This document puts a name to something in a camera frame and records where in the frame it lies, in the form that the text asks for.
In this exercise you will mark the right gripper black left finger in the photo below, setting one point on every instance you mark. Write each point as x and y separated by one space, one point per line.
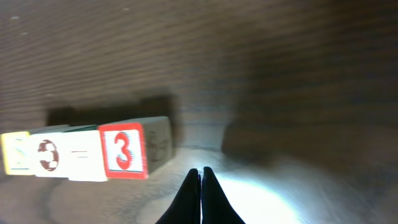
185 207

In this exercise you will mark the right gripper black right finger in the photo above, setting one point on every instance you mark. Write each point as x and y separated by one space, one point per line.
215 206

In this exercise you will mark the red number 3 block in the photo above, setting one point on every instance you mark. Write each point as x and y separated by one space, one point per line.
134 148

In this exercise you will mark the red A wooden block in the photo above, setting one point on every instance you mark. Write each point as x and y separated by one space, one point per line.
85 160

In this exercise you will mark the soccer ball wooden block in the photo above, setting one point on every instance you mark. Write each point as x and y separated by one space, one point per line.
47 152

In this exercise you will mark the yellow top wooden block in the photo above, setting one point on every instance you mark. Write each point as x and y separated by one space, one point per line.
16 156

